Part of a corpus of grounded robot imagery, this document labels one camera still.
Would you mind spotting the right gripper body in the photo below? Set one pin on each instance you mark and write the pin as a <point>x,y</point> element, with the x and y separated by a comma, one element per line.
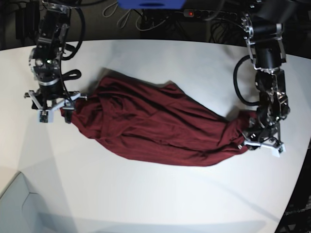
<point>40,103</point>

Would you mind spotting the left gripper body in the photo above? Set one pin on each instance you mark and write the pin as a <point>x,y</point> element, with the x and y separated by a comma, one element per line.
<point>257,138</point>

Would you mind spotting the dark red t-shirt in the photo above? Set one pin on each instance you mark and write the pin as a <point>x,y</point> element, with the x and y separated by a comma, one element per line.
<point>144,122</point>

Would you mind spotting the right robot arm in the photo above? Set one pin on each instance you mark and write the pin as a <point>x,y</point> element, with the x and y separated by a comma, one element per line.
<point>45,62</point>

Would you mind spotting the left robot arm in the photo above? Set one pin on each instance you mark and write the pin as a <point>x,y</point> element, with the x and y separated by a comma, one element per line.
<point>264,26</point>

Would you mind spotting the black box on floor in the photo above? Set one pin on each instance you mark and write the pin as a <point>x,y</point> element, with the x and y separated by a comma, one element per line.
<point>27,21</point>

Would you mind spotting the white bin corner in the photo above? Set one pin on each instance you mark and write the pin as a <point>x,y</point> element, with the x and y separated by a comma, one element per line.
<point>20,209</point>

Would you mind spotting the blue box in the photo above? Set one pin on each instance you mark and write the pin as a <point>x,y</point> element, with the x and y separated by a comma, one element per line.
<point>151,4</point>

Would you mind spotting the black power strip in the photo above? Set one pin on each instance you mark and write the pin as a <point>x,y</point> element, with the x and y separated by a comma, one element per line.
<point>202,14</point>

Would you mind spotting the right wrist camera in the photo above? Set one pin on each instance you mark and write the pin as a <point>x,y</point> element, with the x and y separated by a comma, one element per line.
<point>45,116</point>

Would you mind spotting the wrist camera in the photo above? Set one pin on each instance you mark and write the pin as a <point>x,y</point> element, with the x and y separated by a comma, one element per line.
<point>277,151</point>
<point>45,116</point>

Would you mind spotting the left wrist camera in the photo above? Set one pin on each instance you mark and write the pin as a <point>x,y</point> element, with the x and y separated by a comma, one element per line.
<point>277,151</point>

